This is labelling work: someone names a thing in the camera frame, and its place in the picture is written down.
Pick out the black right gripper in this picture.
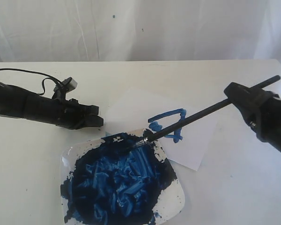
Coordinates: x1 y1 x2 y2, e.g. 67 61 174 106
224 82 281 153

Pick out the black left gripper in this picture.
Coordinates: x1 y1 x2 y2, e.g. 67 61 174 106
51 99 104 130

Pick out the black paintbrush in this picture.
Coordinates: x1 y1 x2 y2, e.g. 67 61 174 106
125 75 281 152

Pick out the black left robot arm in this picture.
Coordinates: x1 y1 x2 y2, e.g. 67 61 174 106
0 77 104 130

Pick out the white paper sheet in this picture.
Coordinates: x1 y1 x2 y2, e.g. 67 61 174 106
104 89 218 171

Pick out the white square plate blue paint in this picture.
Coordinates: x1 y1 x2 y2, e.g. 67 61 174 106
60 128 185 225

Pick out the white backdrop cloth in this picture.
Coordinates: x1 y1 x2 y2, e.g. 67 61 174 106
0 0 281 63

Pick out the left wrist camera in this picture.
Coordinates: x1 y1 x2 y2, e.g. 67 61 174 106
60 77 78 93

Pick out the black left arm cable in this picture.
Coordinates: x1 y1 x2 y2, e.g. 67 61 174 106
0 67 66 96

